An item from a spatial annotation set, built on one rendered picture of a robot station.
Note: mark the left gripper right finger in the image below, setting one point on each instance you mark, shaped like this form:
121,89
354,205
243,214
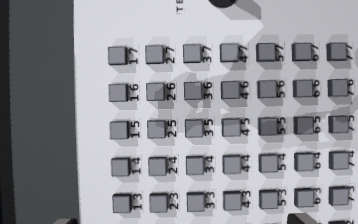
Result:
300,218

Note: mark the grey metal cabinet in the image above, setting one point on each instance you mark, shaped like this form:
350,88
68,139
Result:
178,70

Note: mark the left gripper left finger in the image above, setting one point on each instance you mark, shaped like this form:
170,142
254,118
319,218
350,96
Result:
66,221

